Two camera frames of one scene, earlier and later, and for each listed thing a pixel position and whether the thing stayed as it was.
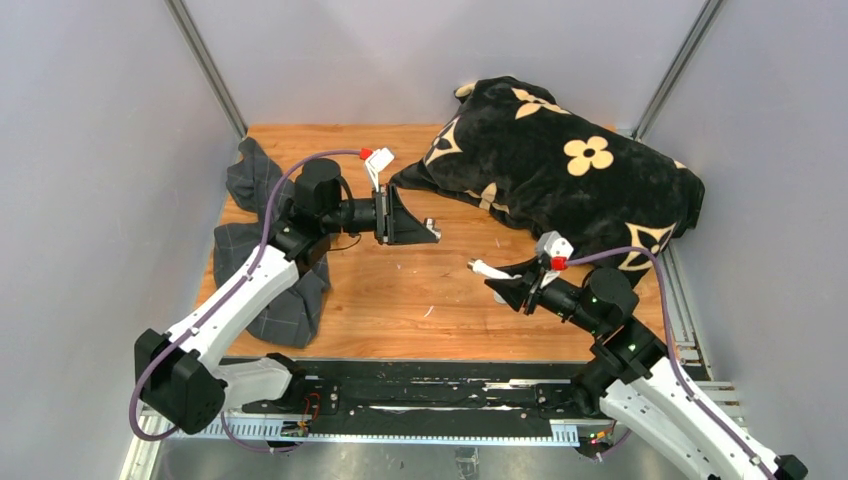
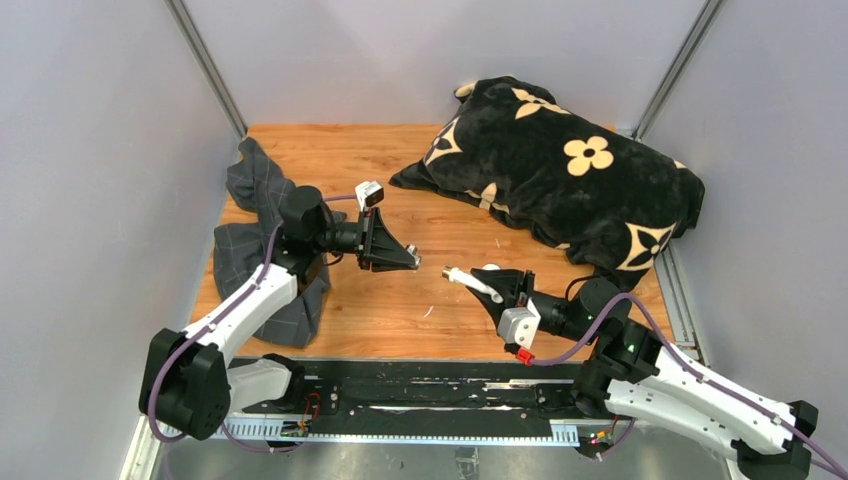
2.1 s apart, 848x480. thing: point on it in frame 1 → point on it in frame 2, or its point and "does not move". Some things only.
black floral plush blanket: (514, 154) does not move
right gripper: (520, 292) → (508, 283)
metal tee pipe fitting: (430, 223) → (412, 249)
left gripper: (397, 225) → (383, 245)
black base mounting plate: (449, 390) does not move
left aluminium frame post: (207, 65) does not move
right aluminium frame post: (678, 68) does not move
